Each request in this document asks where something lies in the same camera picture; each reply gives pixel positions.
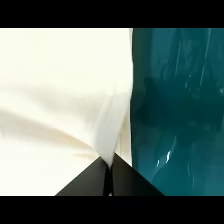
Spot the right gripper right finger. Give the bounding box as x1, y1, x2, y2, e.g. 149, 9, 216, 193
111, 152, 165, 197

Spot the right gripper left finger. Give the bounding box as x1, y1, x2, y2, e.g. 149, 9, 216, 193
55, 156, 108, 197

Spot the white shirt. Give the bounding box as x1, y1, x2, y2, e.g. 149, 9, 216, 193
0, 28, 134, 197

